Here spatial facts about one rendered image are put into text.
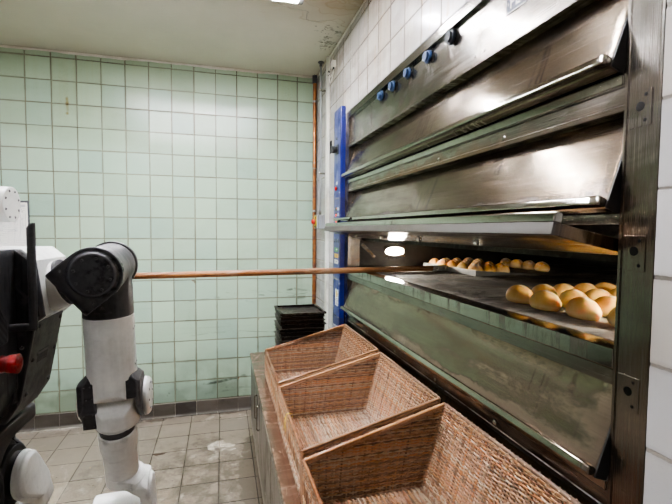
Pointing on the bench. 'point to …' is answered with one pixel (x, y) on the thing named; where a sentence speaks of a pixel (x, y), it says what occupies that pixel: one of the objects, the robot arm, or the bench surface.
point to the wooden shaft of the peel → (278, 272)
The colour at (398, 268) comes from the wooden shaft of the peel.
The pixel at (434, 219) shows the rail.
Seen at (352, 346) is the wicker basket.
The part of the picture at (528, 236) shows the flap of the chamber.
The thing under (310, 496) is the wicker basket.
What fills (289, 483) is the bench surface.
